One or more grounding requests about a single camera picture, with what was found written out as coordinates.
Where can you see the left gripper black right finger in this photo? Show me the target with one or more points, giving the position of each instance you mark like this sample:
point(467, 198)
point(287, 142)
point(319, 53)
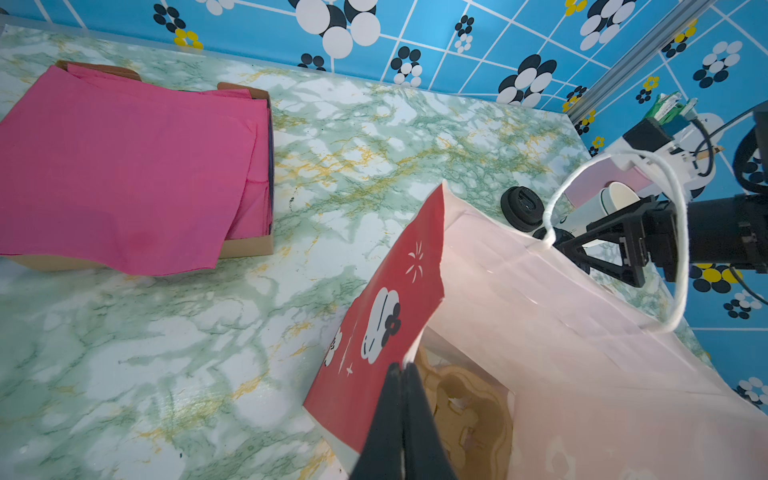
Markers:
point(424, 455)

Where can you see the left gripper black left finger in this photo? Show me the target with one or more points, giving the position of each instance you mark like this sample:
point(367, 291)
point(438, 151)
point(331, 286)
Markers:
point(382, 456)

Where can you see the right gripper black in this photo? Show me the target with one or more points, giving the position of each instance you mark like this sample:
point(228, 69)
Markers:
point(621, 244)

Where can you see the white paper cup stack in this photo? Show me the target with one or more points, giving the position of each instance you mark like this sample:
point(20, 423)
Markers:
point(610, 199)

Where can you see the single brown pulp carrier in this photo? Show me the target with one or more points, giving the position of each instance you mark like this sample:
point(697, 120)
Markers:
point(472, 417)

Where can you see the red white paper gift bag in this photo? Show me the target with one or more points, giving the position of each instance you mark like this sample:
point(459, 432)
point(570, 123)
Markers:
point(597, 388)

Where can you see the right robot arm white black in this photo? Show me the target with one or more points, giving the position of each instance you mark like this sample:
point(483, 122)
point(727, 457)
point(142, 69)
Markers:
point(731, 230)

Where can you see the pink straw holder cup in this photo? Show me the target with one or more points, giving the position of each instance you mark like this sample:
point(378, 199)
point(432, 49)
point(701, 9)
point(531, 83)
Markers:
point(589, 183)

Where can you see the brown cardboard napkin tray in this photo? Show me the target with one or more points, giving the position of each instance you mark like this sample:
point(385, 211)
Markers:
point(246, 240)

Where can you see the pink napkin stack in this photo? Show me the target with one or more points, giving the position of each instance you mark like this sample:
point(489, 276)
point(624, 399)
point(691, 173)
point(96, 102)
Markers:
point(126, 168)

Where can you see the right aluminium corner post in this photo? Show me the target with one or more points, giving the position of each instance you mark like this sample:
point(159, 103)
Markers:
point(638, 54)

